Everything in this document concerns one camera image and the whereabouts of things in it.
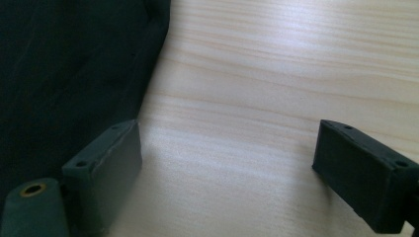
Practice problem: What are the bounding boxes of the black pants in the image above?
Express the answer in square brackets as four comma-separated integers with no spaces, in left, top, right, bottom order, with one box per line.
[0,0,172,211]

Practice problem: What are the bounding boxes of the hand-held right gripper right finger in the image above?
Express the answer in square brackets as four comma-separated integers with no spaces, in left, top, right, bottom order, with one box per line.
[311,118,419,235]

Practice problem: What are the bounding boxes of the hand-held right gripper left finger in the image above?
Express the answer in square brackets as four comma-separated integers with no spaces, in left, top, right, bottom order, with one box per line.
[61,118,143,237]

